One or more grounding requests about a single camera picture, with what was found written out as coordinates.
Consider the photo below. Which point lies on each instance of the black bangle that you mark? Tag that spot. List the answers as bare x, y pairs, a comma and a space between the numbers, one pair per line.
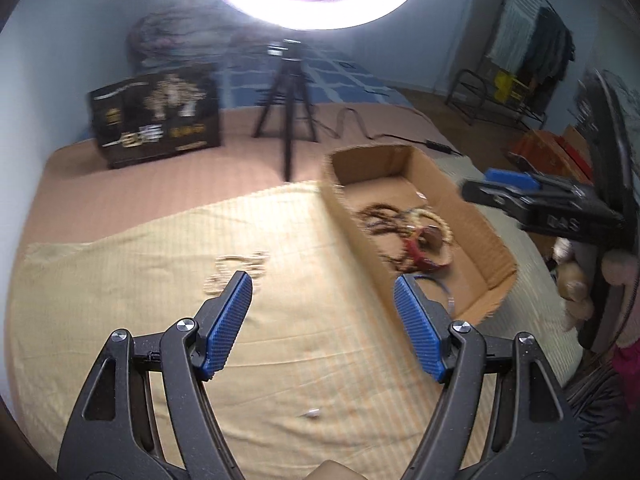
444, 290

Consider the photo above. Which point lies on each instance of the striped towel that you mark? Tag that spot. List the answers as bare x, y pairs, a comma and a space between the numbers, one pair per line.
512, 25

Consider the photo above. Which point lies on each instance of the black printed box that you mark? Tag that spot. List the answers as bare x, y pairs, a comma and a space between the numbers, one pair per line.
155, 120

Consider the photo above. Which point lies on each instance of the cardboard box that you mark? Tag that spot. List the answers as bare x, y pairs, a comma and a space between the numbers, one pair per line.
480, 240

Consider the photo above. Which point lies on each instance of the black clothes rack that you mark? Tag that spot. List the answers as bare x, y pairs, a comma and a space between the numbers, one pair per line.
465, 90

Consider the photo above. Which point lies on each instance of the leaning cardboard sheet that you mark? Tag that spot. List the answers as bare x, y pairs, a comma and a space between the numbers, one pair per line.
475, 20

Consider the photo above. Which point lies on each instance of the dark hanging clothes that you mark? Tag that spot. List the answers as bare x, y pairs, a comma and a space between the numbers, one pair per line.
550, 50

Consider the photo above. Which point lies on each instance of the yellow box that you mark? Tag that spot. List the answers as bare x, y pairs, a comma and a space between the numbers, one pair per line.
507, 87

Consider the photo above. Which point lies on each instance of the black tripod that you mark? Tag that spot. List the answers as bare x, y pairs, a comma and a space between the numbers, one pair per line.
289, 110

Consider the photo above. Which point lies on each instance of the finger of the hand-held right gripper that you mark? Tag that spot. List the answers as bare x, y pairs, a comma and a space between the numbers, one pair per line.
492, 195
507, 177

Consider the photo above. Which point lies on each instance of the yellow striped cloth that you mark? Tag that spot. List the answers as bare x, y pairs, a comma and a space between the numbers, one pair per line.
150, 260

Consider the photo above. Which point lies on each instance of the person's right hand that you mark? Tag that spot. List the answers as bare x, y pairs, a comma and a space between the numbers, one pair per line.
572, 290

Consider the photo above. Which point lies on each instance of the small white bead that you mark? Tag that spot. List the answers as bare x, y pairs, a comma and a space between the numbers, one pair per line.
312, 414

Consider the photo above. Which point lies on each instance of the blue patterned blanket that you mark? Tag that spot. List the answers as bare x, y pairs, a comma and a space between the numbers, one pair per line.
330, 75

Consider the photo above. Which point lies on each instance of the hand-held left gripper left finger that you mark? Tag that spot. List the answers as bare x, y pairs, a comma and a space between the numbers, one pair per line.
227, 325

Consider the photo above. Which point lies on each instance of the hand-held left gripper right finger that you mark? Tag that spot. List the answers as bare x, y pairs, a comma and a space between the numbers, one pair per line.
417, 325

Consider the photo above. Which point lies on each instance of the dark patterned pillow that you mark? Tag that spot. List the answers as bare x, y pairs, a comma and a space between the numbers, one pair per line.
165, 35

